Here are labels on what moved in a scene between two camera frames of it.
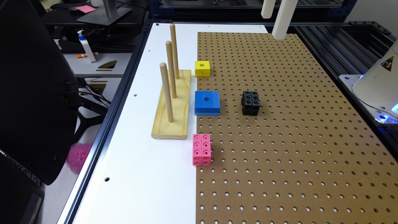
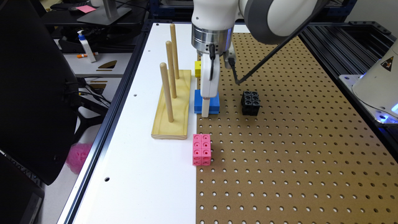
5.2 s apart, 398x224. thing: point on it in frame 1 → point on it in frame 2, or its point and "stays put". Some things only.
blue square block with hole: [207, 103] stays put
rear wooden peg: [172, 27] stays put
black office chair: [39, 92] stays put
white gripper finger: [284, 18] → [210, 88]
